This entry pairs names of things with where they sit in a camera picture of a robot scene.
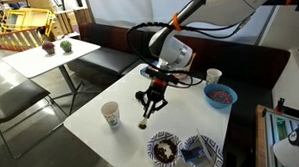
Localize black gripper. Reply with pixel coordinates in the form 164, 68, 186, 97
134, 78, 170, 120

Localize patterned paper bowl brown contents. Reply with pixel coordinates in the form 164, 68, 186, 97
145, 130, 183, 167

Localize blue bowl colourful beads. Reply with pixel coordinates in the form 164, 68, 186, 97
203, 82, 239, 111

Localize blue cardboard box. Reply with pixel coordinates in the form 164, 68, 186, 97
139, 63, 158, 79

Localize white printed paper cup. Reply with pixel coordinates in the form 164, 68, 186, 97
100, 101, 121, 128

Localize dark leather bench sofa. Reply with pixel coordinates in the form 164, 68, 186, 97
65, 15, 294, 140

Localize orange snack pouch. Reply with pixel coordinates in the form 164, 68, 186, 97
184, 52, 199, 73

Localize blue and black block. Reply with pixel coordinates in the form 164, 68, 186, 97
180, 147, 207, 164

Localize white plastic knife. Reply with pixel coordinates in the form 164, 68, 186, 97
195, 127, 215, 164

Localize white paper cup with candies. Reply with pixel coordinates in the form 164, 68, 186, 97
205, 67, 224, 87

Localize blue patterned paper plate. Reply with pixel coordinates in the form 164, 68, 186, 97
180, 134, 224, 167

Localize white projection screen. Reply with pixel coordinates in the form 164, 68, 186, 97
86, 0, 256, 52

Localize wooden framed glass case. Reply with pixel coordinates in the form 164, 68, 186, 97
253, 97, 299, 167

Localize pink potted plant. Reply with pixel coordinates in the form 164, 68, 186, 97
41, 41, 56, 55

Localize wooden drawer cabinet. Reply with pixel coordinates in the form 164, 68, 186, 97
49, 7, 93, 41

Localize white side table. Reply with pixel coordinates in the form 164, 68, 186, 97
1, 36, 104, 119

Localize black metal chair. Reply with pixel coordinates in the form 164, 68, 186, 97
0, 77, 70, 161

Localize white rounded object black logo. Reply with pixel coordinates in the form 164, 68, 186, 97
272, 119, 299, 167

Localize yellow metal rack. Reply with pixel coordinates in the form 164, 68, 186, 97
0, 6, 56, 41

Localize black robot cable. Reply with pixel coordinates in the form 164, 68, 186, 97
124, 10, 259, 90

